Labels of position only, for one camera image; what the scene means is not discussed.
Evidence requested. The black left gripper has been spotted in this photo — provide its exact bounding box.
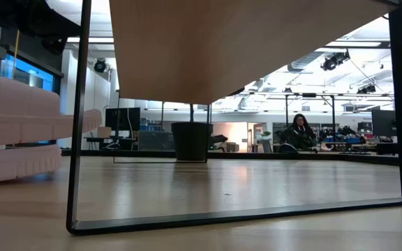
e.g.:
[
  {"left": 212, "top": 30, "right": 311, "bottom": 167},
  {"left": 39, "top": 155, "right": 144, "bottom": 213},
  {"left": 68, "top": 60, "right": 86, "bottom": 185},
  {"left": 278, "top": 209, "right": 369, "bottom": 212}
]
[{"left": 0, "top": 0, "right": 82, "bottom": 54}]

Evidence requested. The black plant pot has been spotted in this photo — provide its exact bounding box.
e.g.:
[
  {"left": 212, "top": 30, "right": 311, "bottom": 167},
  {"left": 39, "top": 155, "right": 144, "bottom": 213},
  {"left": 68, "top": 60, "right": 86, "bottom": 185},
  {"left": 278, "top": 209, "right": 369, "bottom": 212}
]
[{"left": 170, "top": 121, "right": 214, "bottom": 162}]

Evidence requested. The small potted plant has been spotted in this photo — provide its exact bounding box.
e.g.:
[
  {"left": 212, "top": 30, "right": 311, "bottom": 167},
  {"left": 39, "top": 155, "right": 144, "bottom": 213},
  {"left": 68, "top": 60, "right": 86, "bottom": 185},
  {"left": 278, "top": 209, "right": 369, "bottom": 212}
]
[{"left": 260, "top": 130, "right": 274, "bottom": 153}]

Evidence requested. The black office chair back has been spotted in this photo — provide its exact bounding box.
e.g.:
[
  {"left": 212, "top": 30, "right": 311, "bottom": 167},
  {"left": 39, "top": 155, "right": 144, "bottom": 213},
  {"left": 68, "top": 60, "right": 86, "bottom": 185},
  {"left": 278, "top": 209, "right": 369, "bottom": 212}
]
[{"left": 278, "top": 142, "right": 299, "bottom": 153}]

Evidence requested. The person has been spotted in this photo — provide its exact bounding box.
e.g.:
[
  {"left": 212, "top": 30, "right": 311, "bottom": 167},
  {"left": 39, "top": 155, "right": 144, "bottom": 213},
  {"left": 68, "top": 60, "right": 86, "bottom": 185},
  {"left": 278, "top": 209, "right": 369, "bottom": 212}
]
[{"left": 278, "top": 113, "right": 318, "bottom": 153}]

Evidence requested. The black ceiling spotlight cluster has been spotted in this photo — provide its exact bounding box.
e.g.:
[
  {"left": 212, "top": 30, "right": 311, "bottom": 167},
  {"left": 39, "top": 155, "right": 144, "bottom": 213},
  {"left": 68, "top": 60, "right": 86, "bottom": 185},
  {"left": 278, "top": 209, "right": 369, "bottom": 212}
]
[{"left": 320, "top": 50, "right": 351, "bottom": 72}]

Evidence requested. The background robot station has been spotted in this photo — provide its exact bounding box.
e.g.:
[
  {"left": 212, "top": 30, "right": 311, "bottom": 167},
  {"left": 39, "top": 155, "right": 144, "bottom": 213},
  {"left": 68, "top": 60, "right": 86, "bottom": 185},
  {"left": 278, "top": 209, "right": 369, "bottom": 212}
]
[{"left": 321, "top": 125, "right": 366, "bottom": 145}]

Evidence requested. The large black monitor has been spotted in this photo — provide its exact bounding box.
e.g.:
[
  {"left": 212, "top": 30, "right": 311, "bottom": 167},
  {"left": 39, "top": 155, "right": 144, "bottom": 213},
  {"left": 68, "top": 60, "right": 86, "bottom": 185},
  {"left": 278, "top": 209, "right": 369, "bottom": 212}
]
[{"left": 371, "top": 109, "right": 402, "bottom": 139}]

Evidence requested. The round black wall speaker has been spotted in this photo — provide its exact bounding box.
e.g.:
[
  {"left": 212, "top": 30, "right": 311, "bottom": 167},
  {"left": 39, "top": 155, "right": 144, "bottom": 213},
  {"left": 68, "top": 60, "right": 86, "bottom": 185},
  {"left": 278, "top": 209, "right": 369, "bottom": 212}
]
[{"left": 93, "top": 58, "right": 107, "bottom": 74}]

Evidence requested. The wood shelf black metal frame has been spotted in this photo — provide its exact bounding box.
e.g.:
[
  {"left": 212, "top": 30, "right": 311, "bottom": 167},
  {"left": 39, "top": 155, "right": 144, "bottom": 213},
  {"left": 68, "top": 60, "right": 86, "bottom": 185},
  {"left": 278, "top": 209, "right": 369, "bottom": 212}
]
[{"left": 66, "top": 0, "right": 402, "bottom": 236}]

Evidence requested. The black background frame stand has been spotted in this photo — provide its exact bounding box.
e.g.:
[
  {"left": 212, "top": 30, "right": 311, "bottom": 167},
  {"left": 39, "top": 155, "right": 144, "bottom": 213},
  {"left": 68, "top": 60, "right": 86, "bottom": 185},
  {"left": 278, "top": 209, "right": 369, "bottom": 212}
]
[{"left": 284, "top": 92, "right": 336, "bottom": 130}]

